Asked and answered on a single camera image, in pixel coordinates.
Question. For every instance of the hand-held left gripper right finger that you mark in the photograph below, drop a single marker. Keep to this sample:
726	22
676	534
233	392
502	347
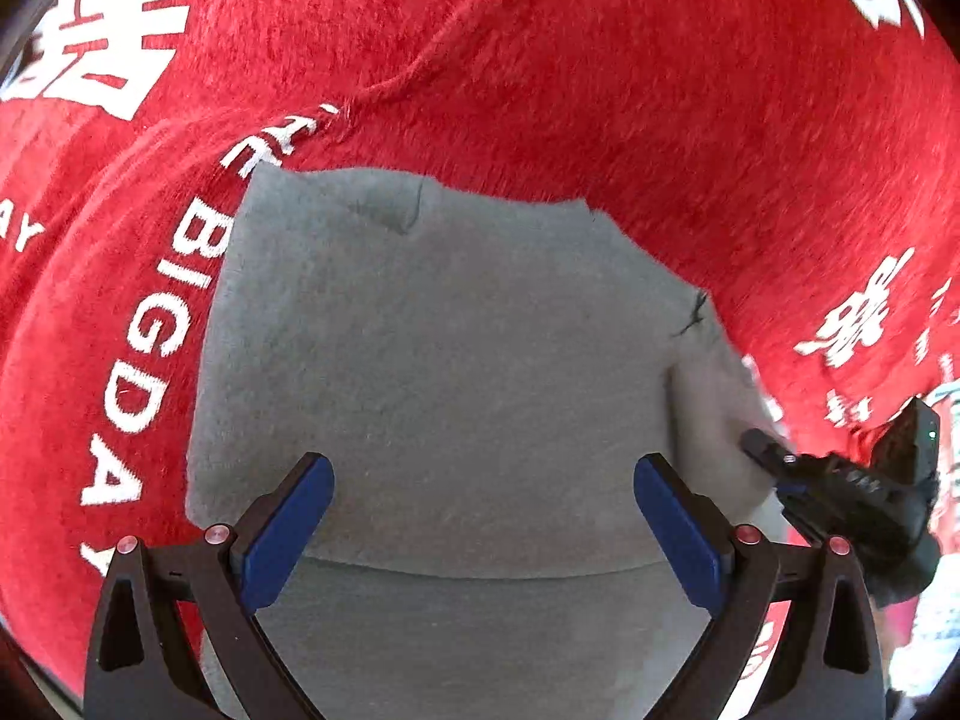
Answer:
679	521

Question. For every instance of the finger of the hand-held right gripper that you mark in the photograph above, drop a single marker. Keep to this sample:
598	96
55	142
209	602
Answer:
769	451

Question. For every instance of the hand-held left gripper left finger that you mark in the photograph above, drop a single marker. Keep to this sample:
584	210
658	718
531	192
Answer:
289	521

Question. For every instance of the grey small garment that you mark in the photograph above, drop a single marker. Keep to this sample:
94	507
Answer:
450	390

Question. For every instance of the white patterned cloth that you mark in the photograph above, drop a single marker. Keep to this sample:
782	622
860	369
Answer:
934	637

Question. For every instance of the red printed blanket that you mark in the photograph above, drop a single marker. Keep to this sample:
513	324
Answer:
562	75

